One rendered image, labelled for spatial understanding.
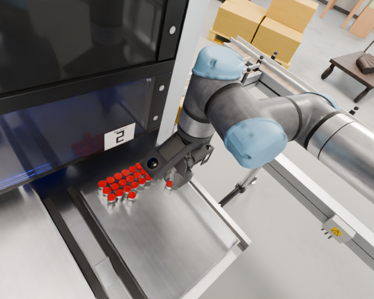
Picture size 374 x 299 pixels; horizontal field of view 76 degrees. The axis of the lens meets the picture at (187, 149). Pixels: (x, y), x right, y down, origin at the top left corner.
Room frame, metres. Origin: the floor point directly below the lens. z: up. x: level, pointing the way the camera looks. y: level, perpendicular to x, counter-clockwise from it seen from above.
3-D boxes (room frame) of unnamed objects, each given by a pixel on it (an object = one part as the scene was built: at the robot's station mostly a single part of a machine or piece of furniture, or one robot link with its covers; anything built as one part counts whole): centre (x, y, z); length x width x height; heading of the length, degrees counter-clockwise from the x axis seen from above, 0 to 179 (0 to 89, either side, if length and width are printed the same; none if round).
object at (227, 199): (1.11, -0.47, 0.07); 0.50 x 0.08 x 0.14; 147
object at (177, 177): (0.35, -0.02, 1.01); 0.06 x 0.03 x 0.09; 147
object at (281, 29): (3.85, -0.35, 0.38); 1.35 x 1.03 x 0.76; 71
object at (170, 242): (0.28, 0.00, 0.90); 0.34 x 0.26 x 0.04; 57
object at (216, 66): (0.36, 0.00, 1.27); 0.09 x 0.08 x 0.11; 42
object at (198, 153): (0.37, 0.00, 1.11); 0.09 x 0.08 x 0.12; 147
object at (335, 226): (0.77, -0.88, 0.50); 0.12 x 0.05 x 0.09; 57
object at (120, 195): (0.34, 0.09, 0.91); 0.18 x 0.02 x 0.05; 147
